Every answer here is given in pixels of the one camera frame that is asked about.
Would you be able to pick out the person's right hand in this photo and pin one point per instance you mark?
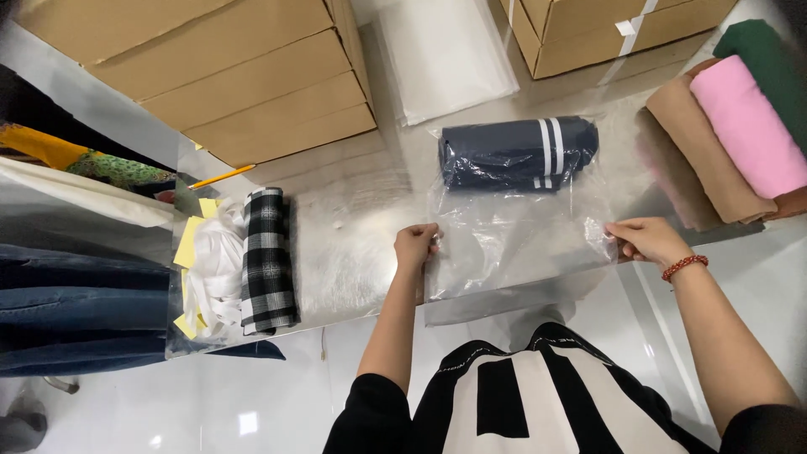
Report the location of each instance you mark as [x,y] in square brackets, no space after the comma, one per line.
[649,241]

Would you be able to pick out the person's left hand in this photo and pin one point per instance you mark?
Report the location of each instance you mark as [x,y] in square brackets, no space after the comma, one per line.
[413,244]

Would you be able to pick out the person's left fingers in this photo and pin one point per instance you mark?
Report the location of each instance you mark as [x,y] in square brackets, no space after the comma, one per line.
[434,239]

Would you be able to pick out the clear plastic bag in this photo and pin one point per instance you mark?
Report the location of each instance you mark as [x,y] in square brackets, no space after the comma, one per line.
[517,246]

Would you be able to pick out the navy folded garment white stripes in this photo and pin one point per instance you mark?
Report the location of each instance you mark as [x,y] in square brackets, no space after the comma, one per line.
[504,154]

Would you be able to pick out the black white plaid folded cloth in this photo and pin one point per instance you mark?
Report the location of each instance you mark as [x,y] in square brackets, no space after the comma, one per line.
[268,258]

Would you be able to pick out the stack of clear plastic bags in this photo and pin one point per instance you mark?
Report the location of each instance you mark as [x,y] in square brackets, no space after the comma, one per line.
[441,57]

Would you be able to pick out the person's black white shirt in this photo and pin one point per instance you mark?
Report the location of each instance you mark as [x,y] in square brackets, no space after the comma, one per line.
[536,403]

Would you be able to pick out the yellow pencil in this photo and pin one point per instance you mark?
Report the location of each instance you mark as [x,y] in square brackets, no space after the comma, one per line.
[220,177]

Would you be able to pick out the heap of white yellow strips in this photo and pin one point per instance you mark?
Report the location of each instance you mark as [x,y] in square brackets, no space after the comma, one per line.
[211,271]

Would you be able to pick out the stack of flat cardboard boxes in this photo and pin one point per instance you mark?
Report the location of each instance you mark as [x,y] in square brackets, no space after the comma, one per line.
[239,69]

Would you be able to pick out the cardboard box with white tape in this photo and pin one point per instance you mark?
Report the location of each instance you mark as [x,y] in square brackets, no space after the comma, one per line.
[605,31]

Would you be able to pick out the tan folded cloth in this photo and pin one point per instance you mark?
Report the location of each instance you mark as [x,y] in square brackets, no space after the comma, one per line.
[700,151]

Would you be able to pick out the pink folded cloth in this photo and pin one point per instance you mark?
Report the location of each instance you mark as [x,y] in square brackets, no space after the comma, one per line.
[750,126]

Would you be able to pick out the heap of clothes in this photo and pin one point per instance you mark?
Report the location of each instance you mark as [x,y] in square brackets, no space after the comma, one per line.
[75,252]

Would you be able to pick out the brown folded cloth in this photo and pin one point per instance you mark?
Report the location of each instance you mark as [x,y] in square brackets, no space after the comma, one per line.
[791,205]

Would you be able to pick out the green folded cloth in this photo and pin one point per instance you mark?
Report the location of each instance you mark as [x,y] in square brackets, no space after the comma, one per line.
[769,63]

